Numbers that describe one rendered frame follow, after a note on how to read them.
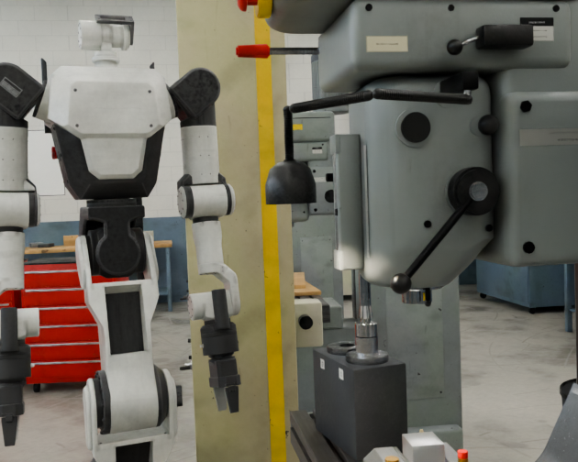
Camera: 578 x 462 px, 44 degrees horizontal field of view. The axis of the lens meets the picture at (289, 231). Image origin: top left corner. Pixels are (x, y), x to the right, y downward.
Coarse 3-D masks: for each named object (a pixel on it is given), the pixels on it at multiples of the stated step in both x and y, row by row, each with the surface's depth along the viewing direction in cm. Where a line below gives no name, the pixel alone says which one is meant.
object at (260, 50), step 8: (240, 48) 117; (248, 48) 117; (256, 48) 117; (264, 48) 117; (272, 48) 118; (280, 48) 118; (288, 48) 119; (296, 48) 119; (304, 48) 119; (312, 48) 119; (240, 56) 118; (248, 56) 118; (256, 56) 118; (264, 56) 118
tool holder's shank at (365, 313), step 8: (360, 280) 148; (360, 288) 148; (368, 288) 148; (360, 296) 149; (368, 296) 148; (360, 304) 149; (368, 304) 148; (360, 312) 149; (368, 312) 148; (368, 320) 148
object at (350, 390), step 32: (320, 352) 159; (352, 352) 152; (384, 352) 151; (320, 384) 159; (352, 384) 143; (384, 384) 145; (320, 416) 160; (352, 416) 144; (384, 416) 145; (352, 448) 145
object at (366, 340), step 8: (376, 328) 148; (360, 336) 148; (368, 336) 147; (376, 336) 148; (360, 344) 148; (368, 344) 147; (376, 344) 148; (360, 352) 148; (368, 352) 147; (376, 352) 148
